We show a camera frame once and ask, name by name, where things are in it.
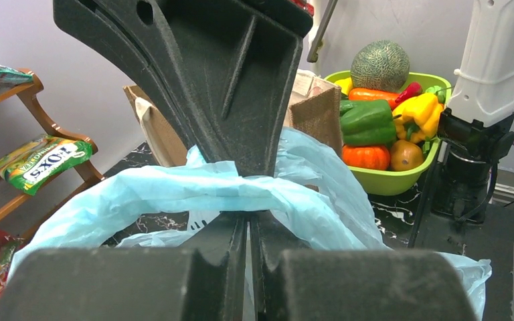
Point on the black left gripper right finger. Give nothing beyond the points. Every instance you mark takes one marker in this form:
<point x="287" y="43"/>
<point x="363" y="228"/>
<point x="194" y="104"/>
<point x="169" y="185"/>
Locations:
<point x="294" y="282"/>

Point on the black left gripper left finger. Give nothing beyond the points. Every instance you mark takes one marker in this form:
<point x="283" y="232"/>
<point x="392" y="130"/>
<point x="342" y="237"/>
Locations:
<point x="203" y="279"/>

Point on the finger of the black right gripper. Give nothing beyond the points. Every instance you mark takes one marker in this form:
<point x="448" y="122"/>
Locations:
<point x="221" y="72"/>

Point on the light blue plastic grocery bag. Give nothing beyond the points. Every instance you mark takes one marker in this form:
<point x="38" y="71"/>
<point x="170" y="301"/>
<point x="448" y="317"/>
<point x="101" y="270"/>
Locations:
<point x="312" y="193"/>

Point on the brown paper bag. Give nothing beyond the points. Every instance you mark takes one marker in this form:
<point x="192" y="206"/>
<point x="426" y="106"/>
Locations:
<point x="313" y="109"/>

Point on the green Fox's candy bag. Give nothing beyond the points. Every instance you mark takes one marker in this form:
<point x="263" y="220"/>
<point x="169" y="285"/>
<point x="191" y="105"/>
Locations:
<point x="33" y="163"/>

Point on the red carrot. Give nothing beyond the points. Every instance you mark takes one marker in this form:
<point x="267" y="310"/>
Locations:
<point x="365" y="94"/>

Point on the green vegetable basket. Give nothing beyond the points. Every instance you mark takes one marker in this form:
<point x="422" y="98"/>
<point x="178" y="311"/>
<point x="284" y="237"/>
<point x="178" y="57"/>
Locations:
<point x="390" y="183"/>

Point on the green bell pepper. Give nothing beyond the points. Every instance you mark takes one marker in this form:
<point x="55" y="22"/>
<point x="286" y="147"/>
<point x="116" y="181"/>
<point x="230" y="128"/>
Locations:
<point x="366" y="123"/>

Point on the green netted melon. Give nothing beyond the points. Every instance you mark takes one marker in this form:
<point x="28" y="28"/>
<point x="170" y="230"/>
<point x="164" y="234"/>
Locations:
<point x="381" y="65"/>

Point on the yellow bell pepper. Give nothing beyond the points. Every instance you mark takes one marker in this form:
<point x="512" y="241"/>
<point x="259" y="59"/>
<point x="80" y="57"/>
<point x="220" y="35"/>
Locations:
<point x="417" y="118"/>

